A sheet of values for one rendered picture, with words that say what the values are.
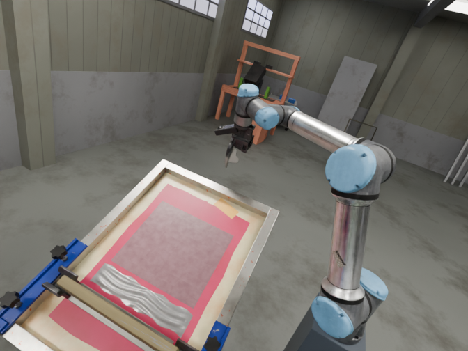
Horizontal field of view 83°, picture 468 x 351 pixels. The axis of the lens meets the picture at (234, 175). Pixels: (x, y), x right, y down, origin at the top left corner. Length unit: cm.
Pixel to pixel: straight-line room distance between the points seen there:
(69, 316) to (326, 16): 948
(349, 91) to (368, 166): 845
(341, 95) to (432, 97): 245
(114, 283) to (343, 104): 855
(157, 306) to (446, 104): 944
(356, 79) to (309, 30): 215
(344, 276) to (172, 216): 66
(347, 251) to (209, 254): 49
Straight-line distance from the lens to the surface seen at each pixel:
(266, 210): 111
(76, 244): 108
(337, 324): 86
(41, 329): 106
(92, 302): 91
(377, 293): 96
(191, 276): 99
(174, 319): 95
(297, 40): 978
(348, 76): 919
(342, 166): 71
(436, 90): 970
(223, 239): 105
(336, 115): 902
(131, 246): 107
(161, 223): 110
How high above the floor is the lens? 197
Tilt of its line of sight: 27 degrees down
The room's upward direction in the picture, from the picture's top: 17 degrees clockwise
